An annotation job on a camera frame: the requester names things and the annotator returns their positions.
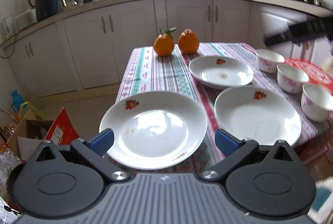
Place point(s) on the white floral bowl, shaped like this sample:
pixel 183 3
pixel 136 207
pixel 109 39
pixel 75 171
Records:
pixel 291 79
pixel 268 60
pixel 316 102

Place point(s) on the red cardboard box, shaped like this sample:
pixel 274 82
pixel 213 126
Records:
pixel 61 131

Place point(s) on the white plate stained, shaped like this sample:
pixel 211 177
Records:
pixel 220 72

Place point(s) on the white plate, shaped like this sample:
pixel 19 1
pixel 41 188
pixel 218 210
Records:
pixel 155 130
pixel 257 113

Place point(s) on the orange without leaf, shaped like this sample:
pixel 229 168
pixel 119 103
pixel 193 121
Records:
pixel 188 42

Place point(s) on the patterned tablecloth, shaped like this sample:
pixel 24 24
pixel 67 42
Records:
pixel 147 72

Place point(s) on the black electric kettle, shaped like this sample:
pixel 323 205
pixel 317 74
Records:
pixel 47 8

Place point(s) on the blue plastic jug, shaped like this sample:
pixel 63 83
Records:
pixel 17 101

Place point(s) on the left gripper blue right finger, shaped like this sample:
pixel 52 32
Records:
pixel 226 142

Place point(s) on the orange with leaf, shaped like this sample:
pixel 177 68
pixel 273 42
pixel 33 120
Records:
pixel 164 43

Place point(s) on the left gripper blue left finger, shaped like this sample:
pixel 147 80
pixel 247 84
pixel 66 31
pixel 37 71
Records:
pixel 102 142

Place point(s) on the white kitchen cabinets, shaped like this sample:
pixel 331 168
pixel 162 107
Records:
pixel 89 46

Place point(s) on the red milk tea box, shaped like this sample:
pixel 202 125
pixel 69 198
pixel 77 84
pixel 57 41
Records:
pixel 316 75

